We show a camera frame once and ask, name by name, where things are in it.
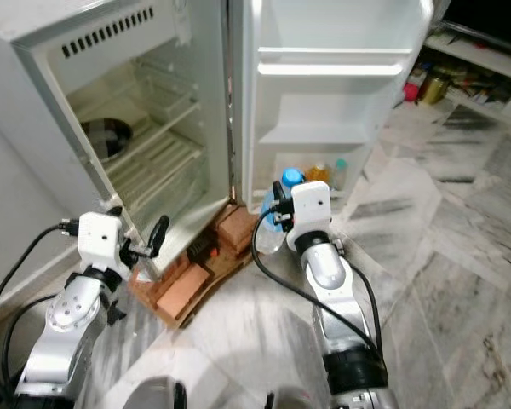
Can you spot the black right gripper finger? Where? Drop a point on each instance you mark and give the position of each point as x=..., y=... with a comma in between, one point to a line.
x=278, y=196

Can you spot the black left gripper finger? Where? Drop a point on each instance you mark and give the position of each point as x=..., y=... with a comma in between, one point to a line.
x=160, y=232
x=112, y=210

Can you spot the clear water bottle blue cap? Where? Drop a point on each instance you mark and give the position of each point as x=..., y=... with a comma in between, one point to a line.
x=292, y=177

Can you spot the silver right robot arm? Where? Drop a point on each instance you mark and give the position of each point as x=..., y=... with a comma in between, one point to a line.
x=324, y=273

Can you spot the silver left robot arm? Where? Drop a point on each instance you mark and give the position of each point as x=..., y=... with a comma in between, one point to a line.
x=72, y=315

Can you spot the silver fridge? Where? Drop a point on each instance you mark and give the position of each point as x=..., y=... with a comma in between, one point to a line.
x=332, y=119

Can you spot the yellow drink bottle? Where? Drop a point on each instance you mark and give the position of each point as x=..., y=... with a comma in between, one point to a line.
x=318, y=173

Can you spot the teal capped bottle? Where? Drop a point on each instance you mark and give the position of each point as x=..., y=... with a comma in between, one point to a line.
x=340, y=165

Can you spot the black round pan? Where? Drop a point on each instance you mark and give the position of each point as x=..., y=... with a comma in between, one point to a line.
x=106, y=141

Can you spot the wooden pallet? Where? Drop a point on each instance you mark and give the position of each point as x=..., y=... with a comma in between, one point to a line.
x=226, y=273

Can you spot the grey robot left leg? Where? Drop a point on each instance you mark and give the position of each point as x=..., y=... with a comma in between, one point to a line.
x=153, y=396

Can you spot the grey robot leg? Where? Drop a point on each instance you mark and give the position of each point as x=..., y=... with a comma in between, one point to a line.
x=287, y=400
x=153, y=396

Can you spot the red cup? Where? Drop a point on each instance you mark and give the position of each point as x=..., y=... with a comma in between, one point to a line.
x=410, y=92

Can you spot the grey robot right leg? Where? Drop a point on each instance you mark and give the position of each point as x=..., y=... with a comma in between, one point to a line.
x=287, y=400

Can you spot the gold tin can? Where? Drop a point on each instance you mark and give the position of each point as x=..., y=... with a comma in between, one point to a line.
x=433, y=90

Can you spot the white shelf unit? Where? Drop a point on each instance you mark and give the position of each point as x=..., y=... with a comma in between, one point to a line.
x=485, y=53

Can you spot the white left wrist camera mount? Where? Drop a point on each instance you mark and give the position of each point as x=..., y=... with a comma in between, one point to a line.
x=100, y=239

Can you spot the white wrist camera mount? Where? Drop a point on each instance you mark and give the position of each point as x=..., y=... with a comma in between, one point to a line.
x=311, y=209
x=100, y=239

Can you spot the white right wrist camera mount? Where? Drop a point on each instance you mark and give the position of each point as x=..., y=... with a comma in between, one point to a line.
x=311, y=209

